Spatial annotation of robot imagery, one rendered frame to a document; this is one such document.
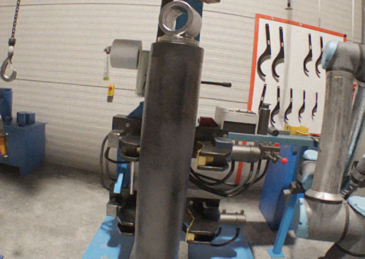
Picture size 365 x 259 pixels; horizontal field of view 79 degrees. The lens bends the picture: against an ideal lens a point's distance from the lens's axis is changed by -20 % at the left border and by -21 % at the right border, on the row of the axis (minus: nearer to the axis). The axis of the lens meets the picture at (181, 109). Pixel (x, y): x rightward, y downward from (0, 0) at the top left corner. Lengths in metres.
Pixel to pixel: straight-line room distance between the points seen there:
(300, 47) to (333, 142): 2.95
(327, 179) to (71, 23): 3.61
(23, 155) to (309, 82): 3.85
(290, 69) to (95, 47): 2.64
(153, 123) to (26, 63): 3.37
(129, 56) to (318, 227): 1.93
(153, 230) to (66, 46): 3.14
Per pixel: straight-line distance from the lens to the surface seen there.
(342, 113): 0.96
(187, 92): 1.00
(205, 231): 1.56
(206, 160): 1.39
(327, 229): 0.98
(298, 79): 3.77
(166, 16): 1.12
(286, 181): 2.63
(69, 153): 3.94
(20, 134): 3.41
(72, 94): 3.79
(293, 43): 3.78
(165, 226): 1.14
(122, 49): 2.34
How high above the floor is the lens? 1.32
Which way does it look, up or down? 5 degrees down
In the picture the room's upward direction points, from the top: 6 degrees clockwise
